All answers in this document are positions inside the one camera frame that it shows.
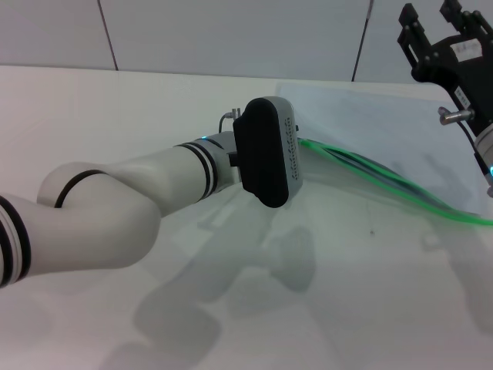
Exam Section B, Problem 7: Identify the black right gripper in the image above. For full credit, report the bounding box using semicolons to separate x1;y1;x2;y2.
397;0;493;136

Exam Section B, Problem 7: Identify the translucent green-zipper document bag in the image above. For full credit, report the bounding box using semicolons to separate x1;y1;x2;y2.
277;81;493;228

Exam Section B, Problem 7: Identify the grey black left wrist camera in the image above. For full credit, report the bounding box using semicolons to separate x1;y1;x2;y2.
229;96;304;209

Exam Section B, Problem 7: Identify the left gripper cable metal plug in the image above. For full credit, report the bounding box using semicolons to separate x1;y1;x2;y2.
218;109;243;134

